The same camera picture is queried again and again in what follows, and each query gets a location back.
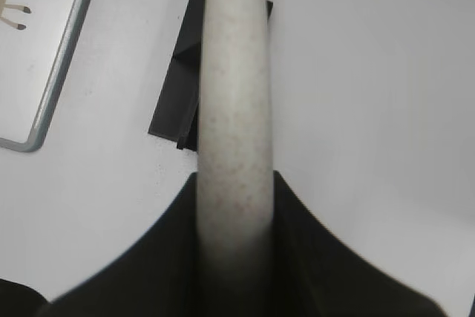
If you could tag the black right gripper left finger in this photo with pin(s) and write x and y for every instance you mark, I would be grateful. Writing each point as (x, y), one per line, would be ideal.
(156, 276)

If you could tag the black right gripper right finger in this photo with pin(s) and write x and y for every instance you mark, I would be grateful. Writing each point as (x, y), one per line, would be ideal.
(317, 275)

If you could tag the white handled kitchen knife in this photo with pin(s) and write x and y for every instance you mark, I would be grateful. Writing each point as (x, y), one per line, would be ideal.
(235, 200)

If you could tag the black knife stand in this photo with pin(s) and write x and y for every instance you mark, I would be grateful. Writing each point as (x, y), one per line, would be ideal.
(176, 115)

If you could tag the white deer cutting board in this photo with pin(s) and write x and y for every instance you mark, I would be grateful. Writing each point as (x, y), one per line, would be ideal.
(38, 39)

